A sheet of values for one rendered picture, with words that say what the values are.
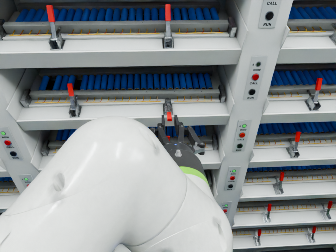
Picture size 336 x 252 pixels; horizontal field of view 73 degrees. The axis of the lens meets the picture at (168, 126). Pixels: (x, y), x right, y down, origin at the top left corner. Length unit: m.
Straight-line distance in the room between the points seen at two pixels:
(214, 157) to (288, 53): 0.39
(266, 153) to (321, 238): 0.70
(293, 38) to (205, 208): 0.54
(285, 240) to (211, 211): 1.12
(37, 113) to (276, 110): 0.70
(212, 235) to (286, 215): 0.96
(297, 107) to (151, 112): 0.44
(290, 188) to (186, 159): 0.74
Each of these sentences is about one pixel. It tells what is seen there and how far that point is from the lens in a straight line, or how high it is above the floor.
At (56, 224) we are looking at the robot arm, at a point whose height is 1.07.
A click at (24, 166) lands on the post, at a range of 0.87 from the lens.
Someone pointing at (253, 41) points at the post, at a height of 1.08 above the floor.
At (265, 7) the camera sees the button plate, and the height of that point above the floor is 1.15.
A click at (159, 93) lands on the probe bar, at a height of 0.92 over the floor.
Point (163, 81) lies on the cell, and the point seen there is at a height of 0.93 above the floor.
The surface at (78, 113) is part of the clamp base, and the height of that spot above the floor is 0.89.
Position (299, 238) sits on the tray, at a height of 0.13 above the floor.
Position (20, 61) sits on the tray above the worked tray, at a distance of 0.68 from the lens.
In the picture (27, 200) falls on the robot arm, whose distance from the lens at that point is 0.22.
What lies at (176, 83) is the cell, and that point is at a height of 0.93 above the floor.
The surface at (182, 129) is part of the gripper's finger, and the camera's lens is 0.55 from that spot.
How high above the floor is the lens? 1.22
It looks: 34 degrees down
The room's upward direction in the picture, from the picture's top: straight up
